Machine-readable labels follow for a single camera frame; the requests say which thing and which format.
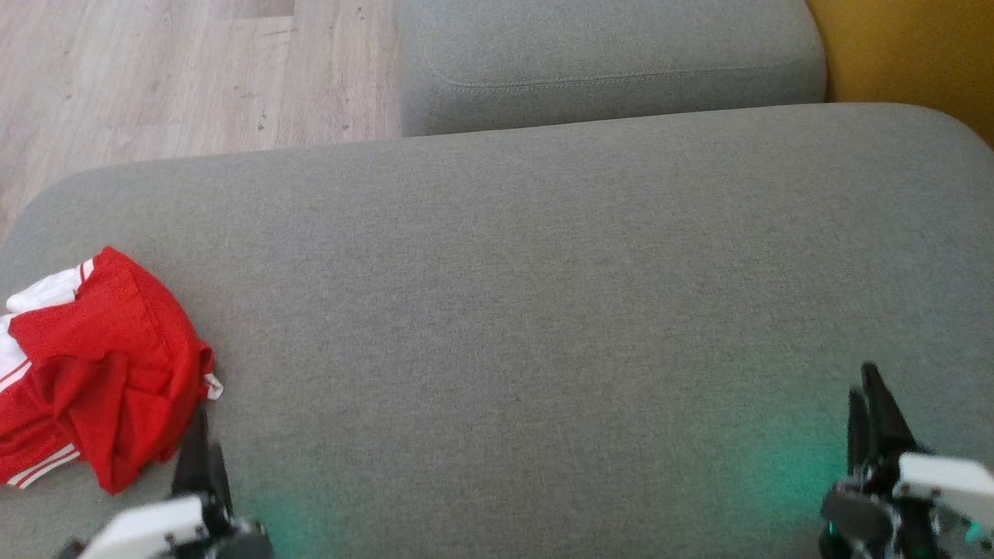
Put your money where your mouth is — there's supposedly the grey fabric sofa seat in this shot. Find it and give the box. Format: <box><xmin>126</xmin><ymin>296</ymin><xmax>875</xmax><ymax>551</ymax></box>
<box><xmin>0</xmin><ymin>103</ymin><xmax>994</xmax><ymax>559</ymax></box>

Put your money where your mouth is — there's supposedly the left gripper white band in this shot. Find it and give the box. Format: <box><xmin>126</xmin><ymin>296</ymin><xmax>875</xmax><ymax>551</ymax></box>
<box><xmin>58</xmin><ymin>408</ymin><xmax>274</xmax><ymax>559</ymax></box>

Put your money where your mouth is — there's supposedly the grey fabric sofa cushion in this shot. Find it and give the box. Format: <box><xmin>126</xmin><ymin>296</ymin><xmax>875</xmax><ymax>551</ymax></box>
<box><xmin>396</xmin><ymin>0</ymin><xmax>828</xmax><ymax>138</ymax></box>

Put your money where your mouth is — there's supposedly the red white basketball jersey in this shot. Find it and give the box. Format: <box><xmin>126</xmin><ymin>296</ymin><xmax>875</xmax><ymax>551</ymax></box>
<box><xmin>0</xmin><ymin>247</ymin><xmax>224</xmax><ymax>495</ymax></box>

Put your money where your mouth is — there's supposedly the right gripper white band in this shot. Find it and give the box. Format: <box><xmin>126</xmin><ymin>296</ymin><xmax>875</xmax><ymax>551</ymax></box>
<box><xmin>819</xmin><ymin>363</ymin><xmax>994</xmax><ymax>559</ymax></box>

